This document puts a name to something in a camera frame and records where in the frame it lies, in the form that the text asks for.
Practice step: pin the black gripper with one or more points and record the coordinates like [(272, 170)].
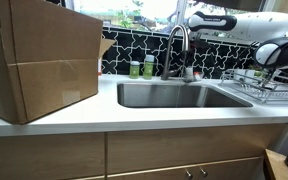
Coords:
[(197, 42)]

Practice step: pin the small white cloth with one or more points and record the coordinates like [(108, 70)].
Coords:
[(189, 75)]

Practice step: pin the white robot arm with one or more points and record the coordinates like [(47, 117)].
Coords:
[(270, 29)]

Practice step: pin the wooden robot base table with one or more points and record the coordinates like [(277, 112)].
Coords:
[(274, 167)]

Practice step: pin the stainless steel faucet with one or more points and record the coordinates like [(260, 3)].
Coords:
[(177, 53)]

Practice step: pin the stainless steel sink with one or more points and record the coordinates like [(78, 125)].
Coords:
[(144, 95)]

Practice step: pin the short green soap bottle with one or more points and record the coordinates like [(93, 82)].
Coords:
[(134, 69)]

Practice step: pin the metal dish drying rack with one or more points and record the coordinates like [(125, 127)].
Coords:
[(264, 87)]

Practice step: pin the wooden cabinet doors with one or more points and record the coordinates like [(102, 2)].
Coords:
[(209, 153)]

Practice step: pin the cardboard box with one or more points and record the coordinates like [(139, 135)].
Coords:
[(49, 58)]

